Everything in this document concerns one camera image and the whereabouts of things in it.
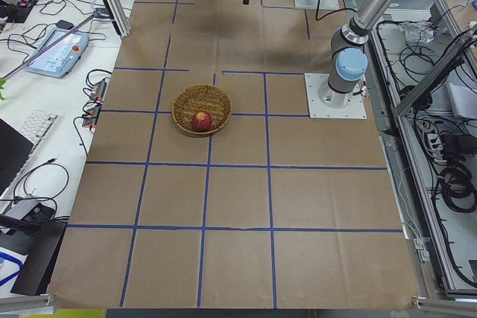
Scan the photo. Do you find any orange usb hub lower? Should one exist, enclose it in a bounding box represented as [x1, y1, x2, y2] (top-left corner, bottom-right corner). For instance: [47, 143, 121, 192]
[82, 106, 101, 130]

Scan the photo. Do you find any orange usb hub upper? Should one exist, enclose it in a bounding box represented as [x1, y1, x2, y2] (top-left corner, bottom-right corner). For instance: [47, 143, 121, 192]
[89, 79, 107, 101]

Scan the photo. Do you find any orange usb hub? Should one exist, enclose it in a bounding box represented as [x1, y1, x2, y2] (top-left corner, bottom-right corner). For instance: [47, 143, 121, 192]
[89, 79, 107, 101]
[82, 106, 101, 130]

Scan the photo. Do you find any white keyboard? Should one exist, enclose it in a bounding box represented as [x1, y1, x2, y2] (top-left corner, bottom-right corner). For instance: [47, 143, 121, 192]
[19, 109, 58, 147]

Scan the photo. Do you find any woven wicker basket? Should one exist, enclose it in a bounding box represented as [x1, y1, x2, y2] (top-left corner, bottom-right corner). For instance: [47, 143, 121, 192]
[172, 84, 232, 136]

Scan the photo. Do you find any dark red apple in basket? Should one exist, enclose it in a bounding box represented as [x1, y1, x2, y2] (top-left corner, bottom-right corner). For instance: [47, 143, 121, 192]
[192, 110, 213, 132]

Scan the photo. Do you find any grey docking hub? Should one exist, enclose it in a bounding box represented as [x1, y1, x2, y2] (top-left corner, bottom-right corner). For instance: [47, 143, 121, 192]
[3, 199, 40, 221]

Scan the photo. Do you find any teach pendant upper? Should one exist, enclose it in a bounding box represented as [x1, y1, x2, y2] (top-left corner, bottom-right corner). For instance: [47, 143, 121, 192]
[25, 31, 89, 78]

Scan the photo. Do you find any metal rod with green tip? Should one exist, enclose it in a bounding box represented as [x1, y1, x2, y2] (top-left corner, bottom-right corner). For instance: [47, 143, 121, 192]
[1, 10, 101, 85]

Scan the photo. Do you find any black laptop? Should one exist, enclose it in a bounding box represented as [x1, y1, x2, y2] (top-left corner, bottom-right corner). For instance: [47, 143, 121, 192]
[0, 120, 34, 194]

